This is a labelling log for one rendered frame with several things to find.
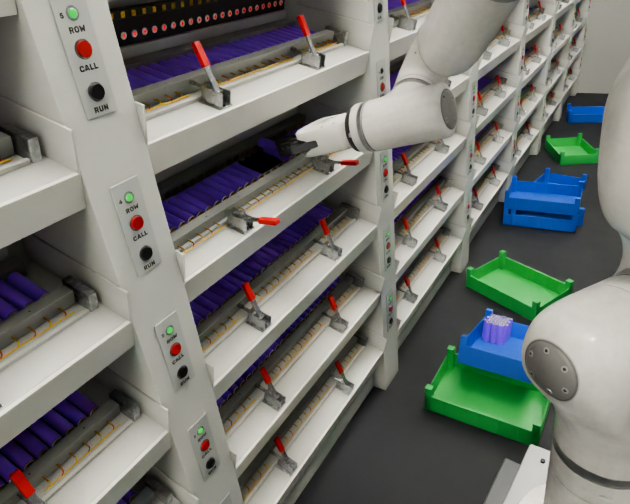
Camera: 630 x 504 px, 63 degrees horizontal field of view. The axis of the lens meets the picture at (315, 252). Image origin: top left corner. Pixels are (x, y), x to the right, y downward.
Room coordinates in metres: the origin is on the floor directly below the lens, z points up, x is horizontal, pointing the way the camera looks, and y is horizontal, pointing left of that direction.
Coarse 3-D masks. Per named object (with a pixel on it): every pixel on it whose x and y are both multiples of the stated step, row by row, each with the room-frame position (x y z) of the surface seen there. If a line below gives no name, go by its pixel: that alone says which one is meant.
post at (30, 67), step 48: (96, 0) 0.60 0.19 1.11; (0, 48) 0.58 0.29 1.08; (48, 48) 0.55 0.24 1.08; (48, 96) 0.54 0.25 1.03; (96, 144) 0.56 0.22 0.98; (144, 144) 0.61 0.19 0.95; (96, 192) 0.55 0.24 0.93; (144, 192) 0.60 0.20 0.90; (48, 240) 0.61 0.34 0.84; (96, 240) 0.55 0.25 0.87; (144, 288) 0.56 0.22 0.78; (144, 336) 0.55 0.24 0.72; (192, 336) 0.61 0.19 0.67; (144, 384) 0.55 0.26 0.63; (192, 384) 0.59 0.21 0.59; (192, 480) 0.54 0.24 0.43
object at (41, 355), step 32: (0, 256) 0.61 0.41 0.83; (32, 256) 0.64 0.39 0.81; (64, 256) 0.59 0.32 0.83; (0, 288) 0.56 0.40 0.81; (32, 288) 0.56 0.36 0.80; (64, 288) 0.56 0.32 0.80; (96, 288) 0.56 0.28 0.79; (0, 320) 0.51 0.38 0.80; (32, 320) 0.51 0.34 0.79; (64, 320) 0.53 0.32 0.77; (96, 320) 0.54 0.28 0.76; (128, 320) 0.54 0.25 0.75; (0, 352) 0.47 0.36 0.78; (32, 352) 0.48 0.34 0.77; (64, 352) 0.48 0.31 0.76; (96, 352) 0.49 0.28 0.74; (0, 384) 0.43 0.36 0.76; (32, 384) 0.44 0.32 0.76; (64, 384) 0.46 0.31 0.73; (0, 416) 0.40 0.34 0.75; (32, 416) 0.42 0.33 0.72
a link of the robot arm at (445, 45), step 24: (456, 0) 0.65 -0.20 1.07; (480, 0) 0.63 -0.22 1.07; (504, 0) 0.63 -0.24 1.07; (432, 24) 0.69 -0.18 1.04; (456, 24) 0.66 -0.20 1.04; (480, 24) 0.64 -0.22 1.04; (432, 48) 0.69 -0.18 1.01; (456, 48) 0.67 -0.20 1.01; (480, 48) 0.67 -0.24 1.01; (408, 72) 0.85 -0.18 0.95; (432, 72) 0.84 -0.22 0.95; (456, 72) 0.69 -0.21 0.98
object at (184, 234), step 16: (304, 160) 0.97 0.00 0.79; (272, 176) 0.89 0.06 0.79; (288, 176) 0.93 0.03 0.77; (240, 192) 0.82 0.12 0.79; (256, 192) 0.84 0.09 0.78; (272, 192) 0.86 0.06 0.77; (224, 208) 0.77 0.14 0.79; (240, 208) 0.80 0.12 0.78; (192, 224) 0.72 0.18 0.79; (208, 224) 0.74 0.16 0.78; (176, 240) 0.68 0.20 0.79
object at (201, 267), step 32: (256, 128) 1.06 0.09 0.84; (192, 160) 0.90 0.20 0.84; (288, 192) 0.88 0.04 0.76; (320, 192) 0.93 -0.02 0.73; (224, 224) 0.76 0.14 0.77; (256, 224) 0.77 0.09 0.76; (288, 224) 0.84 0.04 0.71; (192, 256) 0.68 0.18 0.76; (224, 256) 0.69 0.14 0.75; (192, 288) 0.63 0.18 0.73
